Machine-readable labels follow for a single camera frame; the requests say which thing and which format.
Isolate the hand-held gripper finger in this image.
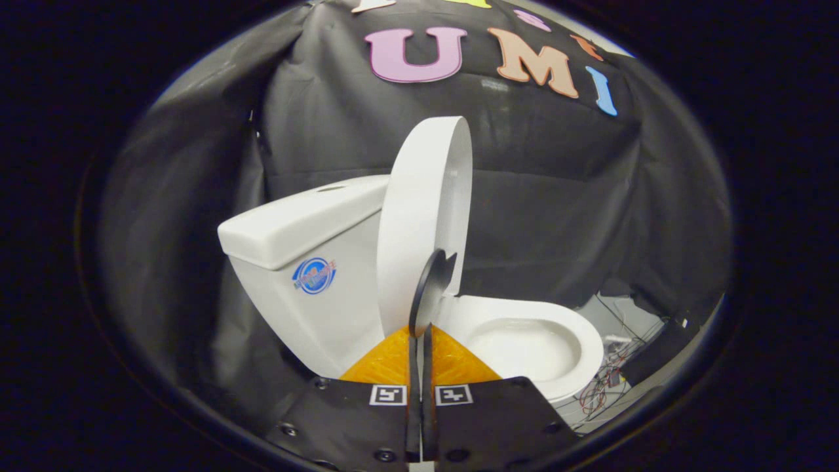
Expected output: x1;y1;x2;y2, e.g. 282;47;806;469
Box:
423;324;581;470
265;326;424;470

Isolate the black round lid handle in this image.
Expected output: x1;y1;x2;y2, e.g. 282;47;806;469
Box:
408;248;458;339

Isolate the white toilet lid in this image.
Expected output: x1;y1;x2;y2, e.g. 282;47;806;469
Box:
376;116;473;339

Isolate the white ceramic toilet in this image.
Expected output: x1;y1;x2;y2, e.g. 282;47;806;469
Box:
218;174;605;427

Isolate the white toilet seat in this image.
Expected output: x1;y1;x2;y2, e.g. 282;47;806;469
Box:
438;295;605;403

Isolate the white toilet tank cover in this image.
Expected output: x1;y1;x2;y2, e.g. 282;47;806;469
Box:
218;174;391;271

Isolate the dark flat box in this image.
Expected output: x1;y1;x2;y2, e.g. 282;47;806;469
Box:
619;317;693;387

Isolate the black backdrop cloth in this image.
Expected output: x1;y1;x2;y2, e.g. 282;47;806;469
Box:
98;0;732;433

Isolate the tangle of floor cables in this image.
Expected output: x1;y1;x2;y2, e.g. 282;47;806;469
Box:
577;295;664;422

